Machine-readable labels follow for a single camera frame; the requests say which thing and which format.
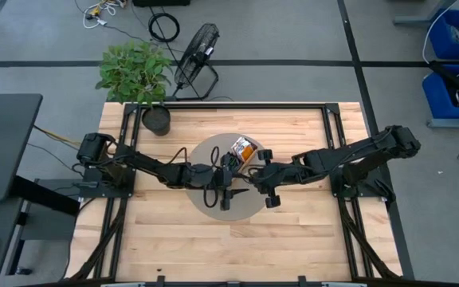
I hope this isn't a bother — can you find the white hanging cable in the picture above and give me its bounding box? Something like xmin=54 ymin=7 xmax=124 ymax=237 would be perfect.
xmin=421 ymin=0 xmax=459 ymax=65

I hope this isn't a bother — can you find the black table edge frame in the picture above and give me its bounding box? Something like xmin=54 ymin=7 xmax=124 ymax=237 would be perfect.
xmin=65 ymin=101 xmax=416 ymax=287

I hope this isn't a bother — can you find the grey side desk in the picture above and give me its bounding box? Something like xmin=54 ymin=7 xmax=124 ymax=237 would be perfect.
xmin=0 ymin=198 xmax=26 ymax=287

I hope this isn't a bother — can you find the black floor box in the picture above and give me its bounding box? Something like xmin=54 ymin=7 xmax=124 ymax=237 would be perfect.
xmin=132 ymin=0 xmax=191 ymax=8

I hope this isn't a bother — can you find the green plant in black pot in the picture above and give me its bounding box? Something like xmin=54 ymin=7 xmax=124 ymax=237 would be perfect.
xmin=94 ymin=41 xmax=174 ymax=137

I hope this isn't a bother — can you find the grey desk foot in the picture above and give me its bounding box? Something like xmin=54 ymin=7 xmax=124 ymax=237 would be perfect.
xmin=426 ymin=116 xmax=459 ymax=129
xmin=392 ymin=0 xmax=459 ymax=26

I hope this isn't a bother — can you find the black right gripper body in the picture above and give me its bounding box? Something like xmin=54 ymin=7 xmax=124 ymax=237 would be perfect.
xmin=253 ymin=163 xmax=284 ymax=195

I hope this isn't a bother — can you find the black pole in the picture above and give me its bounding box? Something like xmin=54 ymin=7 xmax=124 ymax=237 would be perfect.
xmin=427 ymin=59 xmax=459 ymax=101

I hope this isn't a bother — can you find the round beige mat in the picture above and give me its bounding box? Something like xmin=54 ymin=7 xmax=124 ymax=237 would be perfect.
xmin=184 ymin=132 xmax=271 ymax=222

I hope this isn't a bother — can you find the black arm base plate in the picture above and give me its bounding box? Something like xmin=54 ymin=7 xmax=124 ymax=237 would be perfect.
xmin=328 ymin=165 xmax=389 ymax=199
xmin=78 ymin=167 xmax=135 ymax=199

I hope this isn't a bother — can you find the black desk beam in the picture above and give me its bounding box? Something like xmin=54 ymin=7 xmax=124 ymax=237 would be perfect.
xmin=10 ymin=175 xmax=81 ymax=217

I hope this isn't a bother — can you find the blue plastic storage bin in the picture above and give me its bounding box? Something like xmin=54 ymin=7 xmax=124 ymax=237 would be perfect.
xmin=428 ymin=8 xmax=459 ymax=61
xmin=421 ymin=63 xmax=459 ymax=120

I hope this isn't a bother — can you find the white orange tea bag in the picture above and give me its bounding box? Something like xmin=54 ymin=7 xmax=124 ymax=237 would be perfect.
xmin=231 ymin=136 xmax=251 ymax=156
xmin=240 ymin=143 xmax=257 ymax=162

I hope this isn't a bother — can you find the black cable coil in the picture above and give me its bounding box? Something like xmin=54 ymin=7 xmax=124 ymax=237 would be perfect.
xmin=147 ymin=12 xmax=181 ymax=44

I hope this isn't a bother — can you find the black floor fan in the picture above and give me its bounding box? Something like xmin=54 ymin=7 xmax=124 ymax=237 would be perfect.
xmin=172 ymin=22 xmax=221 ymax=102

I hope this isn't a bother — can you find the wooden tea organizer box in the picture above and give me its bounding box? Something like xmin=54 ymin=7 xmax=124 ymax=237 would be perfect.
xmin=229 ymin=137 xmax=261 ymax=173

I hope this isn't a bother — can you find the white cable bundle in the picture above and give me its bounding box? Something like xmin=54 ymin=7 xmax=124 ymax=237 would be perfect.
xmin=80 ymin=0 xmax=128 ymax=30

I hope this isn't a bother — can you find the black desk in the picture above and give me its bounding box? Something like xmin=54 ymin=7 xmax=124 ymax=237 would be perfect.
xmin=0 ymin=93 xmax=44 ymax=202

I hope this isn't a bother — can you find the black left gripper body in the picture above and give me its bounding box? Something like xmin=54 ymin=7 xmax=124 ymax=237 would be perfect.
xmin=212 ymin=167 xmax=234 ymax=191

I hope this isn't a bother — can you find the yellow floor cable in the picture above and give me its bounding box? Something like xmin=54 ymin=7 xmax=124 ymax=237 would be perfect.
xmin=33 ymin=124 xmax=82 ymax=147

